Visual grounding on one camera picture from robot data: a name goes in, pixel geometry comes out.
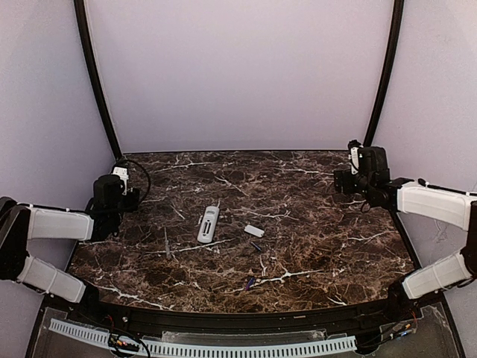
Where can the white slotted cable duct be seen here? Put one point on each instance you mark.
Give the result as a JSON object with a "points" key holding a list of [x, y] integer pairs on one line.
{"points": [[123, 346]]}

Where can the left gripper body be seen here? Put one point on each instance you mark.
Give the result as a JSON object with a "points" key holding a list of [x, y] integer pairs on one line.
{"points": [[131, 195]]}

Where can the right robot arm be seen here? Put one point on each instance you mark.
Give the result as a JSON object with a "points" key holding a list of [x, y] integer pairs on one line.
{"points": [[447, 215]]}

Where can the black frame post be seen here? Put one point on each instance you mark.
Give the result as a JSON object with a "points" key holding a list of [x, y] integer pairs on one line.
{"points": [[387, 67], [92, 69]]}

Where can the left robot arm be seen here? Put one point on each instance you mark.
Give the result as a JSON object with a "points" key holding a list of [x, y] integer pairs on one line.
{"points": [[20, 223]]}

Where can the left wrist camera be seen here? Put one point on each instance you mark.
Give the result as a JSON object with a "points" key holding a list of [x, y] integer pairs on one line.
{"points": [[123, 174]]}

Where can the purple battery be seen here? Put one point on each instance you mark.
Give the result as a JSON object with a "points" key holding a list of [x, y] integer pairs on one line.
{"points": [[251, 282]]}

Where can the white remote control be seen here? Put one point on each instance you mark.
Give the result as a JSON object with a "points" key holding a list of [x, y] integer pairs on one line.
{"points": [[208, 224]]}

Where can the right black frame post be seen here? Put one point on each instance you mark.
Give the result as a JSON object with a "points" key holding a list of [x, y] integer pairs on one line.
{"points": [[387, 67]]}

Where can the clear handle screwdriver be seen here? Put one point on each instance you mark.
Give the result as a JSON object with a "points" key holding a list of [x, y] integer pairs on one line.
{"points": [[167, 245]]}

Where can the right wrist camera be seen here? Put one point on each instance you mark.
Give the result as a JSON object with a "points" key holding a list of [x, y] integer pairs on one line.
{"points": [[354, 146]]}

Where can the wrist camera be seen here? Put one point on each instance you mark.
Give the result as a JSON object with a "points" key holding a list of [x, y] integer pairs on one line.
{"points": [[123, 174], [354, 146]]}

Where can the white battery cover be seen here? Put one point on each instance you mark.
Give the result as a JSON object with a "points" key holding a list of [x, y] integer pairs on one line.
{"points": [[255, 231]]}

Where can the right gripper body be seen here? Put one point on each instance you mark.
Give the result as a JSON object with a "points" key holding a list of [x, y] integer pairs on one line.
{"points": [[342, 180]]}

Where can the left black frame post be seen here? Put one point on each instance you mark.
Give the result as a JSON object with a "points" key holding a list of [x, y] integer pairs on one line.
{"points": [[92, 69]]}

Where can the black front rail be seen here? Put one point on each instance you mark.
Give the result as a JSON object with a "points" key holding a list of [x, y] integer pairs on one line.
{"points": [[359, 318]]}

